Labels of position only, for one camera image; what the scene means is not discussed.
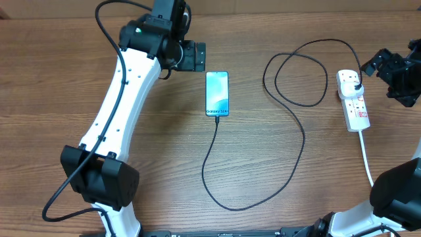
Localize blue screen smartphone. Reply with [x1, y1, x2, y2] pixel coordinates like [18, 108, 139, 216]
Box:
[205, 71, 230, 117]

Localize black charging cable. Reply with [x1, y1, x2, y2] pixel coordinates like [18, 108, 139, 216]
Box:
[201, 38, 364, 212]

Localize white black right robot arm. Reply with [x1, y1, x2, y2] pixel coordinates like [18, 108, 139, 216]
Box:
[296, 39, 420, 236]

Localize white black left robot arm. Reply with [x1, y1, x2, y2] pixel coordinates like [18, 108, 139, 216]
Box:
[61, 0, 206, 236]

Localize white power strip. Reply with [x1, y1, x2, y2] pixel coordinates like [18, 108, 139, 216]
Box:
[335, 68, 371, 133]

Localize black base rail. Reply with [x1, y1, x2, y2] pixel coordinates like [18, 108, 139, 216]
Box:
[139, 226, 330, 237]

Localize white plug adapter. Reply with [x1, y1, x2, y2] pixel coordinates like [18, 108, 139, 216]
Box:
[338, 82, 364, 99]

